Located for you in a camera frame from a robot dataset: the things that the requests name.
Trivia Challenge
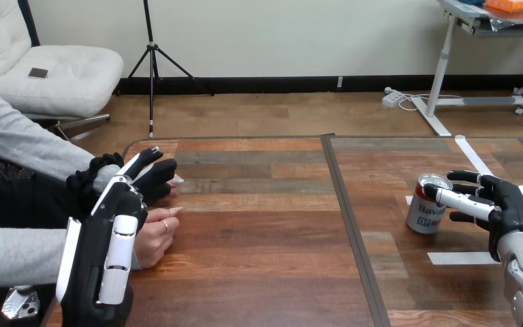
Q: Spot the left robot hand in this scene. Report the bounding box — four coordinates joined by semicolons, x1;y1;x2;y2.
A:
56;146;179;327

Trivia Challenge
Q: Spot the person's hand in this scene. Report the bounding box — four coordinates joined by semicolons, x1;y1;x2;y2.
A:
133;206;185;270
169;173;185;198

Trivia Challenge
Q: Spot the white power strip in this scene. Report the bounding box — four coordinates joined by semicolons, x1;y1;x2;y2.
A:
381;87;407;108

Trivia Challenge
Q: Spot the white cushioned chair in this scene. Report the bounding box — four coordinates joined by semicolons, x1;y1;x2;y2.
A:
0;0;125;134

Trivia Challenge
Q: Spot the red and white drink can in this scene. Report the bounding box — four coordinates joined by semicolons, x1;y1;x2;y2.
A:
405;173;455;235

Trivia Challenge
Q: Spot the person's forearm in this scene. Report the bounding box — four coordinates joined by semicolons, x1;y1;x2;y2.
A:
0;224;143;291
0;104;125;206

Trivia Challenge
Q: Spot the orange thing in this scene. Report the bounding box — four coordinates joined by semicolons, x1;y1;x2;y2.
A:
484;0;523;14

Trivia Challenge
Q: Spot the person's body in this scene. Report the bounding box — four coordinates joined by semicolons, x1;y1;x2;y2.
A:
0;71;86;327

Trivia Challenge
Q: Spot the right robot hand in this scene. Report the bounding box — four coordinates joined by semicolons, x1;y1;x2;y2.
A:
423;170;523;264

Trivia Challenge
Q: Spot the black tripod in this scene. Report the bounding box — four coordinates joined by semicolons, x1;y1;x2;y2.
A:
114;0;215;139

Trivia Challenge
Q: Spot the tangle of cables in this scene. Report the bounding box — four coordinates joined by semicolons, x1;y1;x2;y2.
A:
396;72;523;116

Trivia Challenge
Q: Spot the white desk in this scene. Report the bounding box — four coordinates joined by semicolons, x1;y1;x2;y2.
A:
409;0;523;137

